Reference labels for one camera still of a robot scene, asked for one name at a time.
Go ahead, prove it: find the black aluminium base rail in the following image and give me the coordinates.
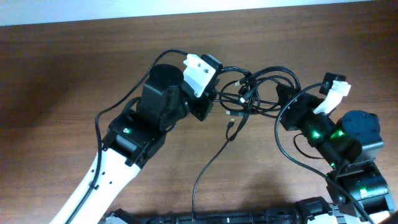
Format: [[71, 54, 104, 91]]
[[99, 197, 346, 224]]

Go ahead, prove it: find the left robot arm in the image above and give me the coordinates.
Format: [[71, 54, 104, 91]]
[[52, 60, 223, 223]]

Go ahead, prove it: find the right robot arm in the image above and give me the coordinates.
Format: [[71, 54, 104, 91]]
[[274, 81, 395, 223]]

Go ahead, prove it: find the thin black USB cable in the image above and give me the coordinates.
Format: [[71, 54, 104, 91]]
[[192, 110, 259, 218]]

